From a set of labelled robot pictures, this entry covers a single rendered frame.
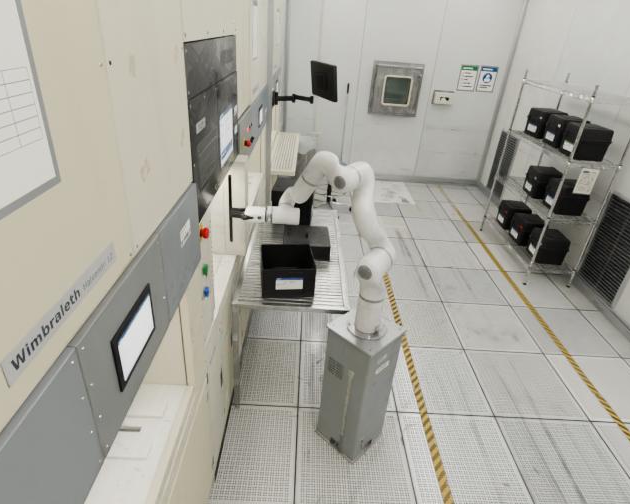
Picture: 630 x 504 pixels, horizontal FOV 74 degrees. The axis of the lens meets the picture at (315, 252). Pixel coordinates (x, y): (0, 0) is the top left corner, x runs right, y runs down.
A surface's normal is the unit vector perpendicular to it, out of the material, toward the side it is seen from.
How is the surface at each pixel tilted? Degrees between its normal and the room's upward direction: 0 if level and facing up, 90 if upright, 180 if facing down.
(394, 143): 90
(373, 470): 0
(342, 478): 0
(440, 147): 90
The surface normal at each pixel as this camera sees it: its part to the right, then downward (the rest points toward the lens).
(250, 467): 0.07, -0.88
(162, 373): 0.00, 0.48
